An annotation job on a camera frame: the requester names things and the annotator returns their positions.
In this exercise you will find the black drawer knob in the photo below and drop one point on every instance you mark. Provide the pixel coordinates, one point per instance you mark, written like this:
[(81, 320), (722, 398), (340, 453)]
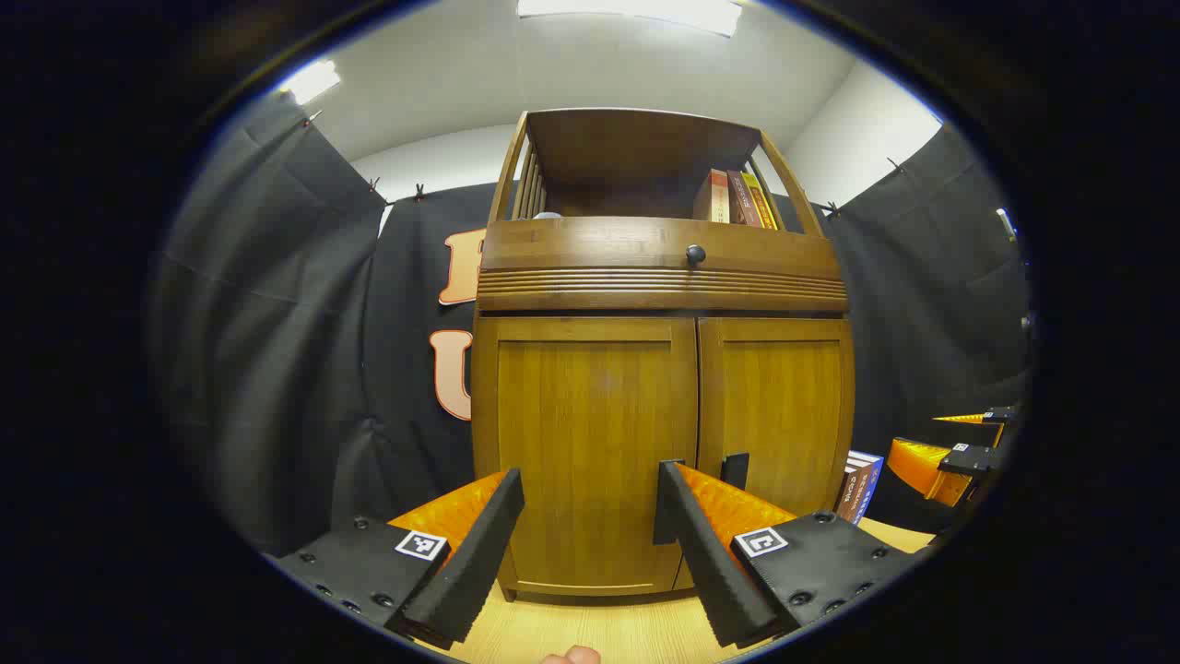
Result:
[(696, 254)]

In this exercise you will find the ceiling light panel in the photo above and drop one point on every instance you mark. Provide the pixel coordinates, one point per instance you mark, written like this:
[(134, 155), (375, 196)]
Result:
[(312, 81)]

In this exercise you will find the red and white book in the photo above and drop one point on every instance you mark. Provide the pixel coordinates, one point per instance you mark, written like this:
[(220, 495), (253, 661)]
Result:
[(712, 198)]

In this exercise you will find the maroon book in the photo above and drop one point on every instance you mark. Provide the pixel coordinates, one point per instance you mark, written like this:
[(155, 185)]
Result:
[(743, 201)]

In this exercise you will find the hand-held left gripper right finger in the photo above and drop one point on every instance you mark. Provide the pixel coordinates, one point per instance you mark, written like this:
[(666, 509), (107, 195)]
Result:
[(705, 581)]

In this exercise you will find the wooden shoe cabinet door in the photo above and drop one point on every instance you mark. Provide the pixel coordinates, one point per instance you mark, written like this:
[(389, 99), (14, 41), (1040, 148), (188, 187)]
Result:
[(581, 415), (784, 406)]

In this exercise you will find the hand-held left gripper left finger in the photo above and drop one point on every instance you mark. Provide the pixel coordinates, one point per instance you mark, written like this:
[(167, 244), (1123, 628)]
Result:
[(470, 563)]

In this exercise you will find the brown and blue book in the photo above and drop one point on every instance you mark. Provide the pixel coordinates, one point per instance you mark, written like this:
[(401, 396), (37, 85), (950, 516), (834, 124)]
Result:
[(857, 489)]

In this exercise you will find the wooden cabinet drawer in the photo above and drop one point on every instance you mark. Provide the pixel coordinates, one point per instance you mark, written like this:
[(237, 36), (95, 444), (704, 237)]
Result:
[(590, 254)]

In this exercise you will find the black backdrop cloth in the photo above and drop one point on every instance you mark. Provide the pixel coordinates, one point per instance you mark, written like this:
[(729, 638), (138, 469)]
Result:
[(277, 323)]

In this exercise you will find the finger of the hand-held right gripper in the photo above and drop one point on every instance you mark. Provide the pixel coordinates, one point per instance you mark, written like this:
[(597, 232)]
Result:
[(1000, 415), (973, 461)]

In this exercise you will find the wooden double-door shoe cabinet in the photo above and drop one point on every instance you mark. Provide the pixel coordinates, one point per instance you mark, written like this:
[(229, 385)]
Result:
[(636, 157)]

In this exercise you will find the yellow book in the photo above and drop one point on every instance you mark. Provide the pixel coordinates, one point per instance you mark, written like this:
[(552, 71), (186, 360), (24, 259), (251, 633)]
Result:
[(763, 205)]

